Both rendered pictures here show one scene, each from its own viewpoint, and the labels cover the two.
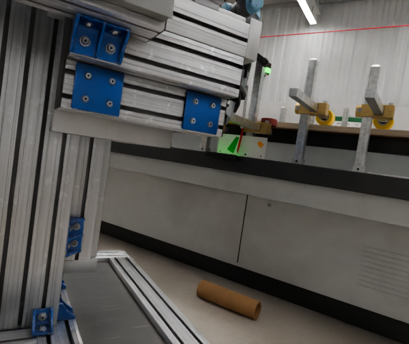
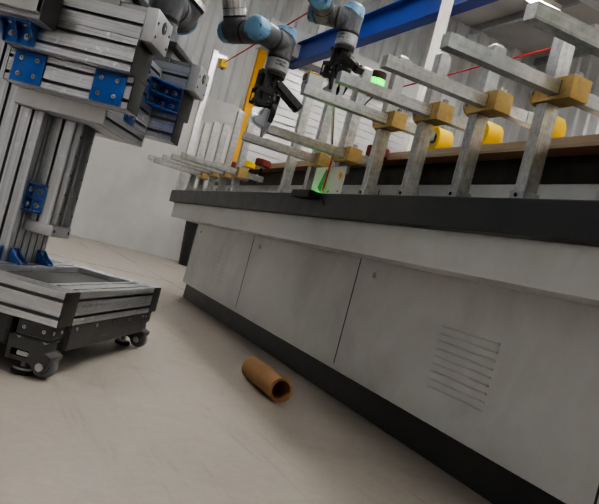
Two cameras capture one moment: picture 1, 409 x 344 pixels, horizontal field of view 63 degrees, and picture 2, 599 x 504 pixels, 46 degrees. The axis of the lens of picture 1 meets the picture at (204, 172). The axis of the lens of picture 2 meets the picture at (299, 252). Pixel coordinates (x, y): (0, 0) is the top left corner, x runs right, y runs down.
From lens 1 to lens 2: 1.63 m
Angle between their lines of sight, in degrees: 35
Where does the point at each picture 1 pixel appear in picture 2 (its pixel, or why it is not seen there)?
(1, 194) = not seen: outside the picture
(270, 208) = (375, 280)
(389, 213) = (417, 251)
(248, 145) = (332, 178)
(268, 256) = (360, 351)
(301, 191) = (361, 233)
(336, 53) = not seen: outside the picture
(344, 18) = not seen: outside the picture
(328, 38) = not seen: outside the picture
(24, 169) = (3, 133)
